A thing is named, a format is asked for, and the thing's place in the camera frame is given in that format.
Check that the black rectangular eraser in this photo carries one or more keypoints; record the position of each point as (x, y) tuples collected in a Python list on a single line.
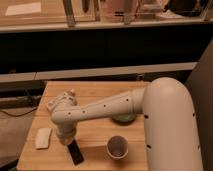
[(75, 153)]

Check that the white folded cloth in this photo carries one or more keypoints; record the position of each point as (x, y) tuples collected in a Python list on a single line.
[(43, 138)]

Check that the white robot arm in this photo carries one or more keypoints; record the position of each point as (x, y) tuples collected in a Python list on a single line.
[(171, 132)]

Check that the green bowl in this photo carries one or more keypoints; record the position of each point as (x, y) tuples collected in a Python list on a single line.
[(124, 118)]

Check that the white paper cup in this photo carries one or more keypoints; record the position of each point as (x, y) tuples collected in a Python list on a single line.
[(117, 147)]

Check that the white paper sheet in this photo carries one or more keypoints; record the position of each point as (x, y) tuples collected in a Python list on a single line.
[(22, 9)]

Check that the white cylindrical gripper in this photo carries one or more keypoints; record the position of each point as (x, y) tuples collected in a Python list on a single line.
[(66, 133)]

